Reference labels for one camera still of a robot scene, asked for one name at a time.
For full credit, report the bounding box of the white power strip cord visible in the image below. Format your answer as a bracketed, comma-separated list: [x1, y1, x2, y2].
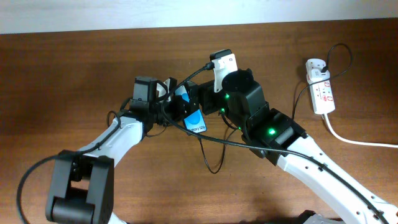
[322, 113, 398, 149]

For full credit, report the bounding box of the blue Galaxy smartphone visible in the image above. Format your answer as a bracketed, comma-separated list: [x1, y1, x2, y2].
[175, 86, 207, 133]

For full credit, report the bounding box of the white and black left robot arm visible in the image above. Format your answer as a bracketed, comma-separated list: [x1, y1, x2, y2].
[45, 77, 198, 224]

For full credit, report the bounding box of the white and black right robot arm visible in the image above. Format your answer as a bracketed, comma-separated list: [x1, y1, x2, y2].
[198, 69, 397, 223]

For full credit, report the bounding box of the black right camera cable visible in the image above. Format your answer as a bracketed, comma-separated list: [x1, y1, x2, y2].
[160, 62, 391, 224]

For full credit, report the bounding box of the white power strip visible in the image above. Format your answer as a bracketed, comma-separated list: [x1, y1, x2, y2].
[305, 58, 335, 114]

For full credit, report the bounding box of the white charger plug adapter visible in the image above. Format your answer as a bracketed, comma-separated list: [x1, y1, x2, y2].
[307, 68, 330, 85]

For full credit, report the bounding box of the black phone charger cable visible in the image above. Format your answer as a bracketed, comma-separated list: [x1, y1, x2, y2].
[197, 43, 353, 174]

